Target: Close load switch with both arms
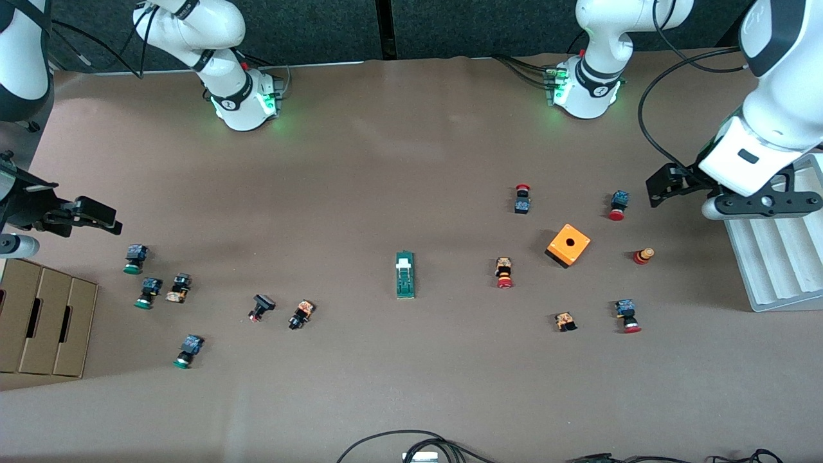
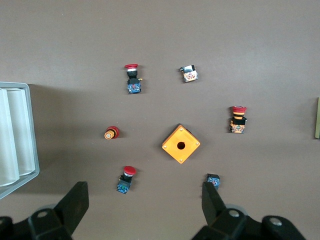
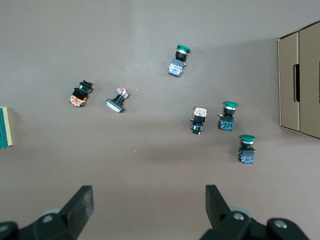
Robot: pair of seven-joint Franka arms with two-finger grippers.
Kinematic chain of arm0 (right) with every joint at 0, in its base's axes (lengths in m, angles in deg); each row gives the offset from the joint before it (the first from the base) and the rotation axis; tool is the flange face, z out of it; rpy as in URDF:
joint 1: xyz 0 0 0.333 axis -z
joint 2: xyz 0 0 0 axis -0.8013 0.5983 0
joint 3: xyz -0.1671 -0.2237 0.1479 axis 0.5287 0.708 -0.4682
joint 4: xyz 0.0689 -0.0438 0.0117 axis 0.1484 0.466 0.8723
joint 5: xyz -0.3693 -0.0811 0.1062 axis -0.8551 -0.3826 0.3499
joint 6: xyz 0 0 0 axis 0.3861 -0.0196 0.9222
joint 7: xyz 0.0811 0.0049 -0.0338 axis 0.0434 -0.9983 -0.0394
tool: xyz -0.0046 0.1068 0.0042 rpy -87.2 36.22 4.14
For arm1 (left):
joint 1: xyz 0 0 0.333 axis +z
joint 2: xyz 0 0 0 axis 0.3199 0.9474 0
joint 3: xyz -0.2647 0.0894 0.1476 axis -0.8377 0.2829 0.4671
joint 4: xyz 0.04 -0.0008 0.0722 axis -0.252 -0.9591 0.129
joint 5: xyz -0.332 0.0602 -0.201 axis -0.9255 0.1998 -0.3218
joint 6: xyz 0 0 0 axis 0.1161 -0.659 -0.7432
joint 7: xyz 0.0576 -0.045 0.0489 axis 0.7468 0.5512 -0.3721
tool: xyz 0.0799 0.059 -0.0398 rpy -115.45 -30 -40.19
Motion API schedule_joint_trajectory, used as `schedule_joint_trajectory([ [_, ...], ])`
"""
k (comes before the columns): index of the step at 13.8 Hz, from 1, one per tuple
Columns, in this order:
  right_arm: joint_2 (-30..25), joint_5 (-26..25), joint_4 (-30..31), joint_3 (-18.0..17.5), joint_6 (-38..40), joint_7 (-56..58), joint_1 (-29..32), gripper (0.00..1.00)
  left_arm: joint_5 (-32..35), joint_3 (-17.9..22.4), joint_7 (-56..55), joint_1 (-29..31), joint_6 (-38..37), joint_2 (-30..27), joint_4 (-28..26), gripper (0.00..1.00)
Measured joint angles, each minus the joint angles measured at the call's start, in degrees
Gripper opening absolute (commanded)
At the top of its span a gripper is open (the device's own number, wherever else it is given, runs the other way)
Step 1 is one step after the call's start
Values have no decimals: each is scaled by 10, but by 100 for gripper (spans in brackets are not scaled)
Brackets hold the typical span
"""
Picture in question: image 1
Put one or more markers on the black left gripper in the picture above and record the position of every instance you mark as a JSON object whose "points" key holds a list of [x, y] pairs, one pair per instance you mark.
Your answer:
{"points": [[684, 179]]}

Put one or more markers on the black square button red block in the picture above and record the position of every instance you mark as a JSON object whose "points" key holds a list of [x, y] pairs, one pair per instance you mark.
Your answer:
{"points": [[262, 303]]}

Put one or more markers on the red yellow button head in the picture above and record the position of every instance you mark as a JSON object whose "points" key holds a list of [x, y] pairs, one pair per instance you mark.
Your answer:
{"points": [[642, 257]]}

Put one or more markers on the brown cardboard box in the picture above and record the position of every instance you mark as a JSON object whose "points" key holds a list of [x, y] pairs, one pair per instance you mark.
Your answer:
{"points": [[16, 315], [80, 328], [48, 321]]}

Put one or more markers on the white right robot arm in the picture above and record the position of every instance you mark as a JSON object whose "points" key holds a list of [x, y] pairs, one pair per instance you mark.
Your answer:
{"points": [[218, 32]]}

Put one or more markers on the grey ribbed tray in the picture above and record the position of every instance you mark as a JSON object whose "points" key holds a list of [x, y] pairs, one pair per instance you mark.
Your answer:
{"points": [[771, 263]]}

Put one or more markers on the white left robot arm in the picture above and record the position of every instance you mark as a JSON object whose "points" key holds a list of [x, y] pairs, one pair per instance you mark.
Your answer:
{"points": [[601, 19]]}

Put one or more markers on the brown paper table cover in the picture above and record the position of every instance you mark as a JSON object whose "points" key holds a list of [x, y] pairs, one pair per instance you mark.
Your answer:
{"points": [[386, 161]]}

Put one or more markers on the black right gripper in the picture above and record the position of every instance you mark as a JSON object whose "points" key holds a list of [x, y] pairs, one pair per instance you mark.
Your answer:
{"points": [[27, 207]]}

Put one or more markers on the red mushroom button blue block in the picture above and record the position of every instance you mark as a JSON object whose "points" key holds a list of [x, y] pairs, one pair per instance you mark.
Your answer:
{"points": [[522, 204], [625, 310], [619, 199]]}

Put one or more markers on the green mushroom button blue block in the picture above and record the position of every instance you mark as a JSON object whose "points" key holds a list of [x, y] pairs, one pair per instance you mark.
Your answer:
{"points": [[150, 287], [191, 345], [135, 254]]}

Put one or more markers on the red mushroom button orange block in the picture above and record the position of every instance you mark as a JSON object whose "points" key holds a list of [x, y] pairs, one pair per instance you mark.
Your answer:
{"points": [[503, 269]]}

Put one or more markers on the black pushbutton orange block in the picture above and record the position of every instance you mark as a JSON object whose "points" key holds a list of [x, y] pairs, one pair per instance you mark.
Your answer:
{"points": [[302, 312]]}

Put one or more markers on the orange button enclosure box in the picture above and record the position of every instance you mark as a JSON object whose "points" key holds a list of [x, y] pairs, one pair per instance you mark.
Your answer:
{"points": [[568, 244]]}

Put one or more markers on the orange contact block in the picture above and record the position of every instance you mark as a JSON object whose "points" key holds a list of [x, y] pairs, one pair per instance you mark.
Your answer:
{"points": [[565, 321]]}

